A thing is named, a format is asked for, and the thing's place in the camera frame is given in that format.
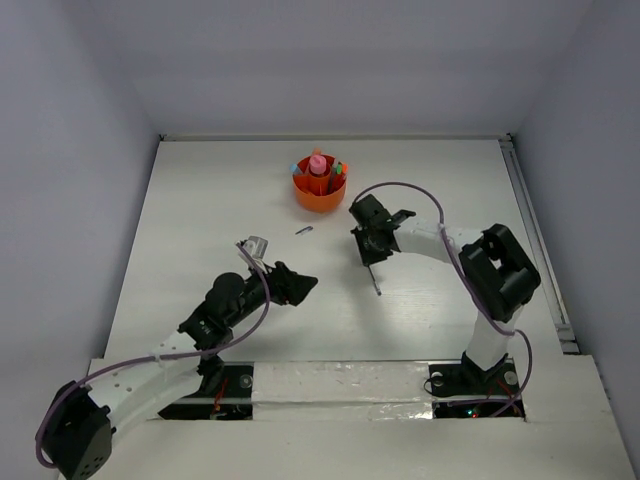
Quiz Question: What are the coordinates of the purple gel pen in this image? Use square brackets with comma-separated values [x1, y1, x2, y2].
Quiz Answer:
[326, 160, 341, 195]

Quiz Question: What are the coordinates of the pink capped sticker bottle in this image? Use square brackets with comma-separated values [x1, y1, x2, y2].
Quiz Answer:
[308, 154, 327, 177]

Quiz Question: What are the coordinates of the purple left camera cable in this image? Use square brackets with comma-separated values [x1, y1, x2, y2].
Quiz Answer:
[34, 242, 272, 469]

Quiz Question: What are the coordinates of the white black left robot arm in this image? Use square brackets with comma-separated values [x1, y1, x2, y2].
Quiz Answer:
[36, 261, 318, 479]

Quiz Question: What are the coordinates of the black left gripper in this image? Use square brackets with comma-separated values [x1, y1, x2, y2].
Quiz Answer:
[225, 257, 315, 328]

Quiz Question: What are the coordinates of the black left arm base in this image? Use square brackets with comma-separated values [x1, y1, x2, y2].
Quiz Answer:
[158, 362, 254, 421]

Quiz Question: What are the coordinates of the orange round divided organizer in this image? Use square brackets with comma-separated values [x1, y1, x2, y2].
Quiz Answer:
[291, 153, 347, 214]

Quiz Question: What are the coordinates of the blue ballpoint pen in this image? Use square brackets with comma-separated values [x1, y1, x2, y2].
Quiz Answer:
[367, 266, 382, 296]

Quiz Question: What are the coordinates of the blue pen cap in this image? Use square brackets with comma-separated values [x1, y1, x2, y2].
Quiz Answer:
[295, 226, 313, 235]

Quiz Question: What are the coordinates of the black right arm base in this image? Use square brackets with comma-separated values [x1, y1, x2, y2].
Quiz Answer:
[423, 353, 526, 420]

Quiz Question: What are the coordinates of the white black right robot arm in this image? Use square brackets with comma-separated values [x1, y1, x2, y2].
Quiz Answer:
[349, 194, 541, 392]

